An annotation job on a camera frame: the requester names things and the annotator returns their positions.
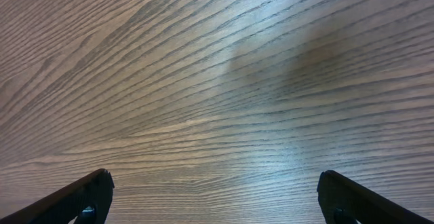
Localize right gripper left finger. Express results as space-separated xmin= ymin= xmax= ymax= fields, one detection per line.
xmin=1 ymin=168 xmax=115 ymax=224

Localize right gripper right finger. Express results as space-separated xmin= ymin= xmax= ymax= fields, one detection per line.
xmin=317 ymin=170 xmax=433 ymax=224

